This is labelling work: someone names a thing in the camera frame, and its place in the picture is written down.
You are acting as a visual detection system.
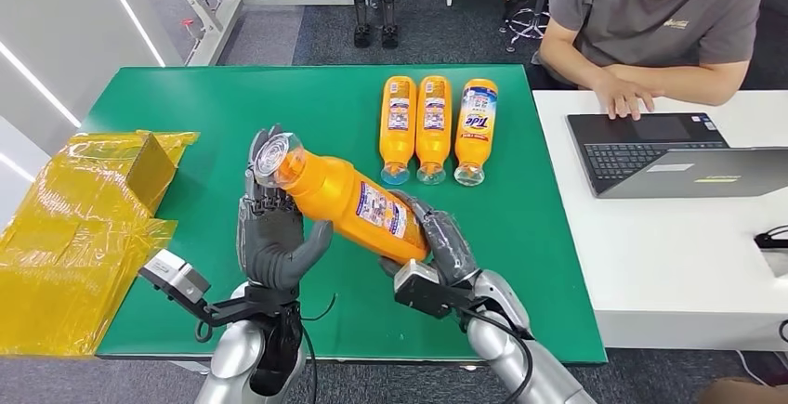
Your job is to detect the black plug with cable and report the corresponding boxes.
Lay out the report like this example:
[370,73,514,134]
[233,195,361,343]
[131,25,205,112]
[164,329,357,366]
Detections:
[754,224,788,250]

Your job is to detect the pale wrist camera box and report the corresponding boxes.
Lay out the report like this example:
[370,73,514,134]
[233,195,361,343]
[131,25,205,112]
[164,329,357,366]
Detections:
[139,249,212,306]
[393,259,442,294]

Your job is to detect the orange detergent bottle clear cap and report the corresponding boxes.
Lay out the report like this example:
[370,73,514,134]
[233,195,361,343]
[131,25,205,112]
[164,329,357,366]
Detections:
[415,75,453,187]
[253,131,431,266]

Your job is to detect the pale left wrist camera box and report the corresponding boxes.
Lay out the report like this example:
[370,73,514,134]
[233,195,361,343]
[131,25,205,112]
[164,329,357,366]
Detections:
[139,249,212,306]

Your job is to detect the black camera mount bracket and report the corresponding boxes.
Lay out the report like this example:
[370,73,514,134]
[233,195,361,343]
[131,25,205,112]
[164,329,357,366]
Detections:
[181,290,278,332]
[393,275,479,320]

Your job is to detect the dark grey open laptop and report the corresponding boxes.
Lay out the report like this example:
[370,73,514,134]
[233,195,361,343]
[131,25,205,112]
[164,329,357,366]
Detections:
[566,111,788,200]

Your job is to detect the orange detergent bottle blue cap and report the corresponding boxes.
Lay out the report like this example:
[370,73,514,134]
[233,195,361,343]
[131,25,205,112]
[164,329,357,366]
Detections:
[378,75,418,187]

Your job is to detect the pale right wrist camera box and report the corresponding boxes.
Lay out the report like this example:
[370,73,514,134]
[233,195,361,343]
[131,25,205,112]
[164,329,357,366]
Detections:
[393,259,442,294]

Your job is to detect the tan rounded object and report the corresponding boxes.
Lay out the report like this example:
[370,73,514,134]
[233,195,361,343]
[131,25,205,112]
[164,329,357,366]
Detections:
[692,377,788,404]

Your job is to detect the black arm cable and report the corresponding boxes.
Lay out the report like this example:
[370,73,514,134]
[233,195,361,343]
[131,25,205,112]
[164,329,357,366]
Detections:
[455,306,535,404]
[300,293,338,404]

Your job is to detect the white desk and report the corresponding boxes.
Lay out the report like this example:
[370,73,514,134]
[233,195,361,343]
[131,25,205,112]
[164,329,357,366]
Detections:
[532,89,788,353]

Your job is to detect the yellow taped cardboard box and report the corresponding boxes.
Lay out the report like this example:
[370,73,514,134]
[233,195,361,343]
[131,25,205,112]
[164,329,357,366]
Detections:
[0,130,202,358]

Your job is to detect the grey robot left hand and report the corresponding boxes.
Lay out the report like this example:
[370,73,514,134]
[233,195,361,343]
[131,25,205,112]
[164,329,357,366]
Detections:
[236,123,335,293]

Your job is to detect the black humanoid robot legs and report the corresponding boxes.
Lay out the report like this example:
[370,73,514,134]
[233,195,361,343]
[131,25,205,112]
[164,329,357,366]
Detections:
[343,0,401,50]

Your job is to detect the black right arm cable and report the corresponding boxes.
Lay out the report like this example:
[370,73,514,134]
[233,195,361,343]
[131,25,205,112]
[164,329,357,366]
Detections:
[455,306,535,404]

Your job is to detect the green table mat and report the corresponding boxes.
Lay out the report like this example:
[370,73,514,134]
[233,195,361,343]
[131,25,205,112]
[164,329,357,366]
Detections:
[78,64,610,367]

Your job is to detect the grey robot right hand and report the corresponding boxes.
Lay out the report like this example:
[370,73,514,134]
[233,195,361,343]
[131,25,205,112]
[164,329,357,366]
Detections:
[378,189,481,288]

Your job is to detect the orange Tide detergent bottle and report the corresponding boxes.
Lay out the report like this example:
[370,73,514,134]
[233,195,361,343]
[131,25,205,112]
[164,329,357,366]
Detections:
[453,78,499,188]

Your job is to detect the black right camera mount bracket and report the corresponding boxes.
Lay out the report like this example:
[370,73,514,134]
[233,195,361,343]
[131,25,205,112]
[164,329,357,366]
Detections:
[393,275,479,320]

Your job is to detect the person's right hand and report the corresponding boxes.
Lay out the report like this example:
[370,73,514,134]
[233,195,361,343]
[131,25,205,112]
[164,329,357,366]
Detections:
[592,74,657,122]

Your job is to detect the white metal frame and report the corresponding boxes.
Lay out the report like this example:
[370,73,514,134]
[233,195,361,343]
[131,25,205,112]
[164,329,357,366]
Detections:
[129,0,357,69]

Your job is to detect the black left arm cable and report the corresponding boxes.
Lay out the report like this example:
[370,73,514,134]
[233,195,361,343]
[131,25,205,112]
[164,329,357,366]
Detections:
[300,293,338,404]

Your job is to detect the black left camera mount bracket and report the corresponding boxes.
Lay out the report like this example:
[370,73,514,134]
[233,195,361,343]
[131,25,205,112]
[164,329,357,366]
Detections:
[181,290,278,332]

